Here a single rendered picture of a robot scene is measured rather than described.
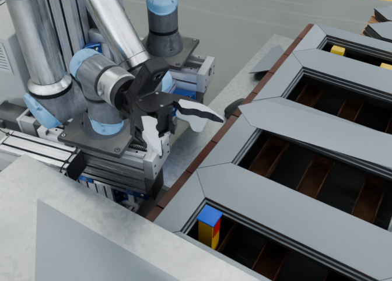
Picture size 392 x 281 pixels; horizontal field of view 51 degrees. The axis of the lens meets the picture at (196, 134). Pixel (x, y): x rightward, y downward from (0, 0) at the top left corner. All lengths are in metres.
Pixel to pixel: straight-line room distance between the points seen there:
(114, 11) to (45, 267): 0.61
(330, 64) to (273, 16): 2.27
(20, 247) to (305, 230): 0.81
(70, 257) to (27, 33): 0.54
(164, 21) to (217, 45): 2.15
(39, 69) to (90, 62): 0.27
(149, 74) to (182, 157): 1.04
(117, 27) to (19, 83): 0.72
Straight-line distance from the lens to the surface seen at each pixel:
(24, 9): 1.05
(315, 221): 1.38
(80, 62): 0.90
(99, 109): 0.93
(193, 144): 1.80
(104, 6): 1.01
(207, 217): 1.30
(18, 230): 1.16
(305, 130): 1.66
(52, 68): 1.13
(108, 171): 1.47
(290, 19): 4.25
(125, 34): 1.00
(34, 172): 1.28
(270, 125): 1.65
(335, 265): 1.33
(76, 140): 1.35
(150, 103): 0.76
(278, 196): 1.41
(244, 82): 2.15
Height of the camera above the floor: 1.95
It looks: 43 degrees down
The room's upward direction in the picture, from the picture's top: straight up
